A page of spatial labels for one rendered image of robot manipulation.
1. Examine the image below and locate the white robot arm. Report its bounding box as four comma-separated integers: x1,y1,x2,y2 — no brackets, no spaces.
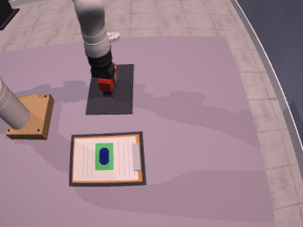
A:
0,0,107,130

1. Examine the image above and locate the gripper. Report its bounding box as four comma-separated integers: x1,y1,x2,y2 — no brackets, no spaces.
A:
83,32,120,83

